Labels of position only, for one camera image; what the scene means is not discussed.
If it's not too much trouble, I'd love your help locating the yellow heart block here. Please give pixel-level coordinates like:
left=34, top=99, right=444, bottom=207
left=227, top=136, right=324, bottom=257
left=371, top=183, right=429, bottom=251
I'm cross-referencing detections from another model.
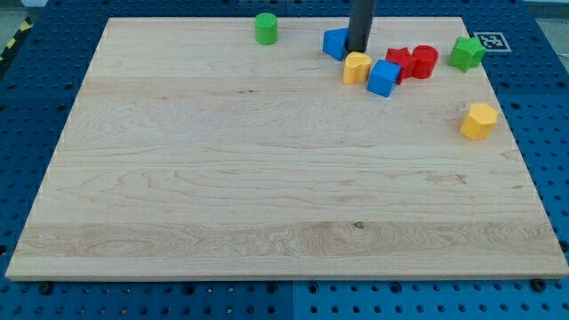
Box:
left=342, top=52, right=372, bottom=84

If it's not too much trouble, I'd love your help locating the black right board bolt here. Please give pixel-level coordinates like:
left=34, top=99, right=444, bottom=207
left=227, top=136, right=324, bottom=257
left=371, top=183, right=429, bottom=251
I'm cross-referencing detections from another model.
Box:
left=530, top=278, right=548, bottom=292

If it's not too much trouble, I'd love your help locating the fiducial marker tag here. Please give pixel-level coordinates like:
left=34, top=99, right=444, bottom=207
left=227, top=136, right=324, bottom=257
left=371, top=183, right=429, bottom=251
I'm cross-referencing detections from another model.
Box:
left=473, top=31, right=511, bottom=52

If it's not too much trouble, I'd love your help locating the blue triangular block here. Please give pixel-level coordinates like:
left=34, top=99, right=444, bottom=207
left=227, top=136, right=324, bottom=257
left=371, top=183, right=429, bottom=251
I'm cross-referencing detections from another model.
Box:
left=323, top=28, right=349, bottom=61

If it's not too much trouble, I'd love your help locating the wooden board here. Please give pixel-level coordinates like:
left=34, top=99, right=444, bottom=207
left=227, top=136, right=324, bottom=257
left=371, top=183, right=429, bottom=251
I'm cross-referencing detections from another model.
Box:
left=6, top=17, right=568, bottom=281

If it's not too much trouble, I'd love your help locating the red star block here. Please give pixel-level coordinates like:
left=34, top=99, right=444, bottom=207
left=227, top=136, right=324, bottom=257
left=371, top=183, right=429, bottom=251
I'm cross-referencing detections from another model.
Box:
left=386, top=47, right=417, bottom=84

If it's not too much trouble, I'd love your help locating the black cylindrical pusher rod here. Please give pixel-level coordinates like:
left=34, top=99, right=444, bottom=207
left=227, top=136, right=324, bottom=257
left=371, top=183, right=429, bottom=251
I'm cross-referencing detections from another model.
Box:
left=345, top=0, right=377, bottom=53

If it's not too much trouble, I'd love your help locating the green star block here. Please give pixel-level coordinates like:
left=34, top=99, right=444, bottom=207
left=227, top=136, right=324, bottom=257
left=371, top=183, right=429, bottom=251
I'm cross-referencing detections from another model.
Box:
left=449, top=36, right=486, bottom=73

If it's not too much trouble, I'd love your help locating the black board bolt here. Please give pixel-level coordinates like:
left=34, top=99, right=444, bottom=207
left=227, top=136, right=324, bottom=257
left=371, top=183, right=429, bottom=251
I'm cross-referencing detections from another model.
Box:
left=530, top=278, right=548, bottom=292
left=37, top=282, right=53, bottom=295

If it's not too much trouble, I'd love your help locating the yellow hexagon block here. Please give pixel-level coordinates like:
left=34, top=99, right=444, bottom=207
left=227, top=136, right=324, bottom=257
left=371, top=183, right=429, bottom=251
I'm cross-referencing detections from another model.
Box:
left=460, top=103, right=498, bottom=140

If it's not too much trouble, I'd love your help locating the blue cube block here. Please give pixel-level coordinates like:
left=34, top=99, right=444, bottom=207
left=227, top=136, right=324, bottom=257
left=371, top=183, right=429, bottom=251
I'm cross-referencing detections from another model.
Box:
left=367, top=60, right=401, bottom=98

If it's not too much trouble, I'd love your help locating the green cylinder block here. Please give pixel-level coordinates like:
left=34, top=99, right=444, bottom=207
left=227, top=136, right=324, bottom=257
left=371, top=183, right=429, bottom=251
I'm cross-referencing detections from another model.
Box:
left=254, top=12, right=278, bottom=45

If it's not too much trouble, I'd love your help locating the red cylinder block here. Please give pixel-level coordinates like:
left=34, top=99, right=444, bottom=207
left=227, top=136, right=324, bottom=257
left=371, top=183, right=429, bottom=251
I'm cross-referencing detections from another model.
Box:
left=413, top=45, right=439, bottom=79

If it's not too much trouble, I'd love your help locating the black left board bolt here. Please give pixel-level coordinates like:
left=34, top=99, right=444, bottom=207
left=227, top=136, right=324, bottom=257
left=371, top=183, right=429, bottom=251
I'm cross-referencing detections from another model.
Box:
left=37, top=282, right=53, bottom=295

